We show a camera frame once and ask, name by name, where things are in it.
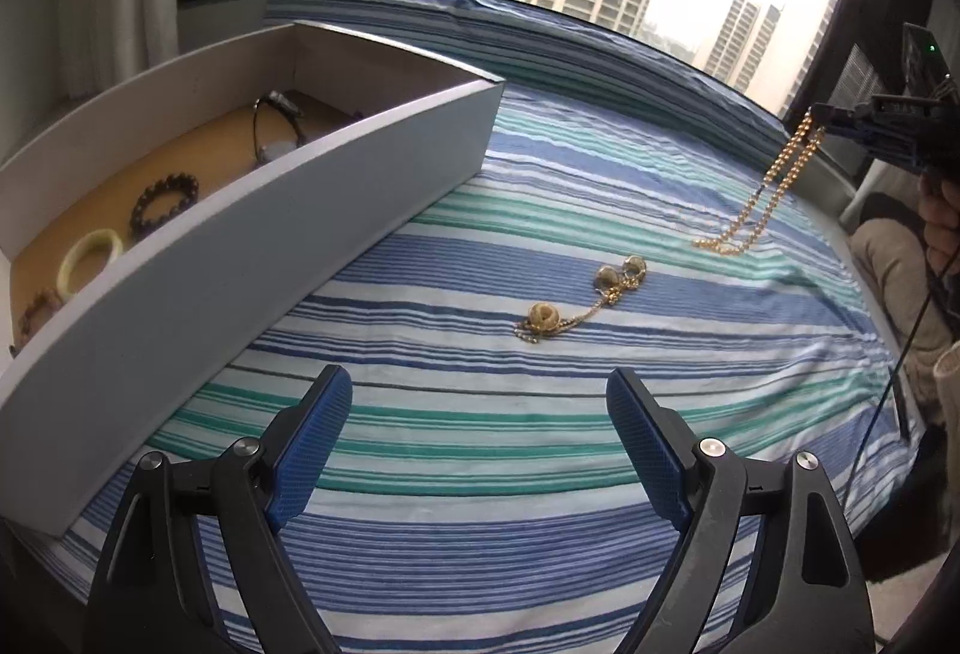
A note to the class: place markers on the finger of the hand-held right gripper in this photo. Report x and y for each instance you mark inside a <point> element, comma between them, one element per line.
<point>877,140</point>
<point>844,114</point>

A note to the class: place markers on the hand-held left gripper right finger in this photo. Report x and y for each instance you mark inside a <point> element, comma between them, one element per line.
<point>649,459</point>

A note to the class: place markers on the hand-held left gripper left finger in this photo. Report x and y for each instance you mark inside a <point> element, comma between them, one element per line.
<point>315,459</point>

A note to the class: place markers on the grey storage box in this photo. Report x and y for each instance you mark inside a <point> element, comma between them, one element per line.
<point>262,249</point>

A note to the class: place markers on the pale green jade bangle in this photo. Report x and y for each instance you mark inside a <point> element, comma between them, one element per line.
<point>90,238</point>

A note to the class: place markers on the person's right hand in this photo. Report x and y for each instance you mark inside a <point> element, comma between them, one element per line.
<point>945,211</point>

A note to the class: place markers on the dark cloth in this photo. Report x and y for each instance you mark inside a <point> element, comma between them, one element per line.
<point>881,204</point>

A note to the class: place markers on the blue green striped bed sheet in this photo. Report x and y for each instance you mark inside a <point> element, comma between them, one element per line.
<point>487,399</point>

